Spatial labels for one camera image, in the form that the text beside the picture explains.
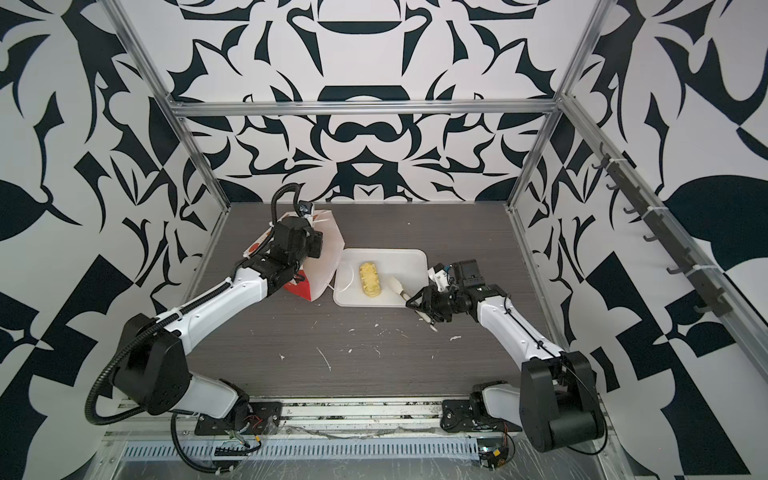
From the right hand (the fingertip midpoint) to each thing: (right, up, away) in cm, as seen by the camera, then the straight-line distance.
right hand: (414, 304), depth 81 cm
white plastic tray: (-15, +6, +14) cm, 22 cm away
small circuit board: (+18, -33, -11) cm, 39 cm away
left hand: (-28, +22, +2) cm, 36 cm away
